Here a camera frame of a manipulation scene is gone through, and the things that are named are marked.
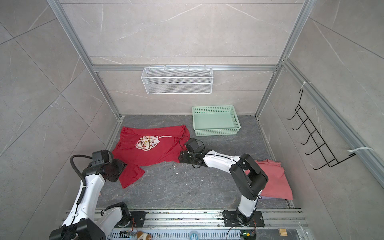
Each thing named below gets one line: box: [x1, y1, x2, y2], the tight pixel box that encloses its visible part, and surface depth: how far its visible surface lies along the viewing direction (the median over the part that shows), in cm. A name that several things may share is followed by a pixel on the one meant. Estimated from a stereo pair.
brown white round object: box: [137, 230, 152, 240], surface depth 68 cm
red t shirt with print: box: [112, 125, 191, 189], surface depth 103 cm
